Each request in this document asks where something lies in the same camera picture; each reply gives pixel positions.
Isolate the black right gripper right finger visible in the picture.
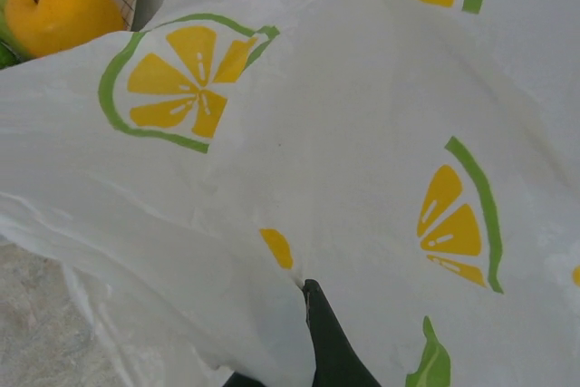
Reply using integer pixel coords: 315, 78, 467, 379
301, 278, 384, 387

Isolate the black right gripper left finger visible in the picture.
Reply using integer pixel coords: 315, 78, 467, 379
224, 372, 276, 387

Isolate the white lemon-print plastic bag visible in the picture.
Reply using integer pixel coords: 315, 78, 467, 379
0, 0, 580, 387

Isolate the yellow apple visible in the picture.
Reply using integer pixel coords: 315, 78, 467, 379
4, 0, 126, 60

